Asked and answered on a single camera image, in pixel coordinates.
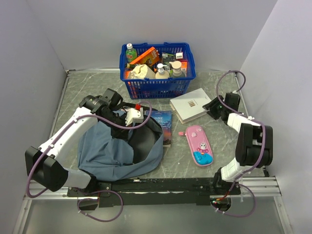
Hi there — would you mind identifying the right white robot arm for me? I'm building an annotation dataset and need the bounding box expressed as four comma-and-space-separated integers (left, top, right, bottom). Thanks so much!
202, 93, 273, 194

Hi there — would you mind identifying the pink cat pencil case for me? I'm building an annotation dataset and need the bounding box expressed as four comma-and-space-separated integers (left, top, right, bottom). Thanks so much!
178, 125, 214, 167

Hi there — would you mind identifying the white notebook with barcode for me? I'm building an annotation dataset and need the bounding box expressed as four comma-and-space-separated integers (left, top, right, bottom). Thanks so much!
170, 88, 212, 124

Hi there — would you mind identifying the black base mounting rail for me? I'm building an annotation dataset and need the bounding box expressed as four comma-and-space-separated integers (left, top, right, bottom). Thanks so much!
67, 177, 232, 208

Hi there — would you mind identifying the black green product box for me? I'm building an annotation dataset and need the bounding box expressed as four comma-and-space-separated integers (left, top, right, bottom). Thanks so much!
161, 52, 176, 65

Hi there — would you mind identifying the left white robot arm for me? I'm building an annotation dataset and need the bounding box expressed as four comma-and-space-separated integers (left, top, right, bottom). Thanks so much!
25, 89, 142, 196

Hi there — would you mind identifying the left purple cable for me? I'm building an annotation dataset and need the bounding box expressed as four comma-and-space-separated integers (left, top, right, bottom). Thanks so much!
25, 100, 153, 198

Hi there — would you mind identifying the blue plastic shopping basket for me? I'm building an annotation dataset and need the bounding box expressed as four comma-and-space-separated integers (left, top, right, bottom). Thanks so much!
119, 42, 196, 99

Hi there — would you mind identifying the green drink bottle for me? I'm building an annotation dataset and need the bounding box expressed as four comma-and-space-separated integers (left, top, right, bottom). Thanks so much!
126, 43, 137, 63

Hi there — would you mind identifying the orange snack box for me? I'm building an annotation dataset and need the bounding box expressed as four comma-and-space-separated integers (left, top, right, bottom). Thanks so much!
130, 47, 160, 66

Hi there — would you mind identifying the blue grey backpack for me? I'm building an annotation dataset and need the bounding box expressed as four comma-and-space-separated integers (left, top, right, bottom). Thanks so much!
77, 117, 164, 181

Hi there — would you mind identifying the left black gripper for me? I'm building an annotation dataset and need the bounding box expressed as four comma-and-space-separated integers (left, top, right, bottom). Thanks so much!
100, 111, 134, 141

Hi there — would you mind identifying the beige crumpled paper bag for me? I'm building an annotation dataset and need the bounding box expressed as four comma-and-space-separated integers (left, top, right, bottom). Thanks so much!
126, 64, 156, 79

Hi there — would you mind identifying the aluminium frame rail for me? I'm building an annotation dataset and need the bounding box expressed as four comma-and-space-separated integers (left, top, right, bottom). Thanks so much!
239, 167, 282, 197

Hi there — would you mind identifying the small white barcode box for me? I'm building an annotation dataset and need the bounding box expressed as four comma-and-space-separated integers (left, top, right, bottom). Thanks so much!
175, 52, 183, 59

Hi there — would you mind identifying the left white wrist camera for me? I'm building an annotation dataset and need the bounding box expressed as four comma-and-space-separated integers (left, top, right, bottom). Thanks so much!
125, 104, 144, 127

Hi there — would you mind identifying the orange box in basket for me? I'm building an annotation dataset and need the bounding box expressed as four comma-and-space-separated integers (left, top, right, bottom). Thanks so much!
181, 60, 188, 75

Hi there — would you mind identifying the beige pump bottle white cap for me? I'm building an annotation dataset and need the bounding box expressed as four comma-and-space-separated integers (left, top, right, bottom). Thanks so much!
155, 63, 170, 79

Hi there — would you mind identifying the grey pump bottle beige cap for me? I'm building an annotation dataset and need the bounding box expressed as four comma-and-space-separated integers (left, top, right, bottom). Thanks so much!
169, 61, 186, 78

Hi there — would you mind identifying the Jane Eyre book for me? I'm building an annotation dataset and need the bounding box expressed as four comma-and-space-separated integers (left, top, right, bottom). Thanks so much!
146, 110, 172, 148

